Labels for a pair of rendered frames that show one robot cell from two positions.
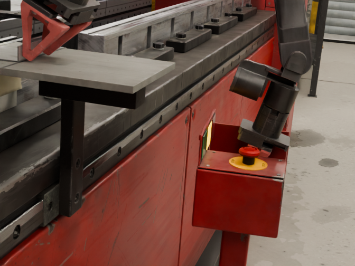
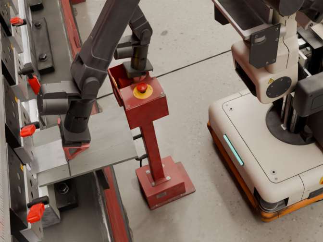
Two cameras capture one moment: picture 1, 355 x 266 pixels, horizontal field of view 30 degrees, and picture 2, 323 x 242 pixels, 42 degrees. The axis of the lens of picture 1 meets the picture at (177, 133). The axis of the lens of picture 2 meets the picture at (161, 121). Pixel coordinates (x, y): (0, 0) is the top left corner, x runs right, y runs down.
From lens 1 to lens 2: 0.76 m
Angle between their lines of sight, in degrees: 39
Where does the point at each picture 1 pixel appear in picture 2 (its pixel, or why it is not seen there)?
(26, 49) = (69, 157)
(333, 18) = not seen: outside the picture
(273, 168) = (156, 88)
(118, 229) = not seen: hidden behind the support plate
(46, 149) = (90, 176)
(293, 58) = (144, 35)
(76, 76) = (108, 162)
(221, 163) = (132, 99)
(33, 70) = (85, 168)
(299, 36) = (142, 21)
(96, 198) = not seen: hidden behind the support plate
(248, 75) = (123, 50)
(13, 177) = (103, 210)
